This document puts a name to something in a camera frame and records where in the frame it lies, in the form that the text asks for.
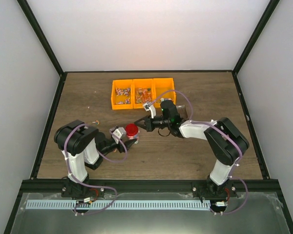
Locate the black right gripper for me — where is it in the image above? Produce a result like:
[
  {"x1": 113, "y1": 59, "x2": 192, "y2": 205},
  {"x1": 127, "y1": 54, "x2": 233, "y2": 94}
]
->
[{"x1": 134, "y1": 115, "x2": 170, "y2": 133}]

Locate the clear plastic jar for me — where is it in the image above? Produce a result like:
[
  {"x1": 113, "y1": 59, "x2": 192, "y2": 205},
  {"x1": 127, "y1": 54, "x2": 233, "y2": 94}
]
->
[{"x1": 127, "y1": 133, "x2": 139, "y2": 144}]

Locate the red jar lid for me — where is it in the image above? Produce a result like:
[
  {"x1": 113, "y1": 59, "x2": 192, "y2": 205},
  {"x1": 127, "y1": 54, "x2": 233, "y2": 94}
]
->
[{"x1": 125, "y1": 123, "x2": 139, "y2": 137}]

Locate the orange candy bin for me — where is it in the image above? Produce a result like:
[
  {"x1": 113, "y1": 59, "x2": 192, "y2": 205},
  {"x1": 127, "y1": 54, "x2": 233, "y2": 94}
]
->
[
  {"x1": 110, "y1": 79, "x2": 133, "y2": 110},
  {"x1": 152, "y1": 78, "x2": 176, "y2": 108},
  {"x1": 132, "y1": 78, "x2": 155, "y2": 109}
]

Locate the brown slotted plastic scoop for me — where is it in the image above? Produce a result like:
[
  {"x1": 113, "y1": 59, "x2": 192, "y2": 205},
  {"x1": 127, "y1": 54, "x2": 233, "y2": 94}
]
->
[{"x1": 176, "y1": 105, "x2": 188, "y2": 120}]

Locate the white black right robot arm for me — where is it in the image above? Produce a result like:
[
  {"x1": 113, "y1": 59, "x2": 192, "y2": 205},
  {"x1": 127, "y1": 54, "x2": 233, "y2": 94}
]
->
[{"x1": 134, "y1": 100, "x2": 250, "y2": 196}]

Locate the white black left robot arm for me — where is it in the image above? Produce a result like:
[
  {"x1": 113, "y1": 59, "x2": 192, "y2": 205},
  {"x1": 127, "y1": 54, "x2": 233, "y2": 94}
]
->
[{"x1": 54, "y1": 120, "x2": 137, "y2": 197}]

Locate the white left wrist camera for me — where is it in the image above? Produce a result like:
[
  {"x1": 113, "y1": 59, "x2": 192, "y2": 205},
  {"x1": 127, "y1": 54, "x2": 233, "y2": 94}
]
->
[{"x1": 110, "y1": 126, "x2": 126, "y2": 144}]

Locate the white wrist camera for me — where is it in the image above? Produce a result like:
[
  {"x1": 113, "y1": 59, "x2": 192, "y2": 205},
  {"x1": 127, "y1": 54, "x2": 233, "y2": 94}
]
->
[
  {"x1": 143, "y1": 102, "x2": 156, "y2": 118},
  {"x1": 110, "y1": 126, "x2": 126, "y2": 144}
]

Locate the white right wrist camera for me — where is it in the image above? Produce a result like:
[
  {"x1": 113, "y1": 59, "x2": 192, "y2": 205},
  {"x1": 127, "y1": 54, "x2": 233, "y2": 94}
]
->
[{"x1": 143, "y1": 102, "x2": 156, "y2": 118}]

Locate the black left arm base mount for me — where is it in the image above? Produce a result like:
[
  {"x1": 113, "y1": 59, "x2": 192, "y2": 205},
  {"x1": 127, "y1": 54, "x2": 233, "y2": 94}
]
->
[{"x1": 61, "y1": 176, "x2": 105, "y2": 199}]

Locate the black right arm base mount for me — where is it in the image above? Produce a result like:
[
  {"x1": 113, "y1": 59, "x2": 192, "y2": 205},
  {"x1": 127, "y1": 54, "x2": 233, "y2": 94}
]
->
[{"x1": 191, "y1": 179, "x2": 236, "y2": 199}]

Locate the light blue slotted cable duct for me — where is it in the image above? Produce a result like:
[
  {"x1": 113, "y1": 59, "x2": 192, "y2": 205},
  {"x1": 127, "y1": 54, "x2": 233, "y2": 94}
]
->
[{"x1": 25, "y1": 199, "x2": 210, "y2": 211}]

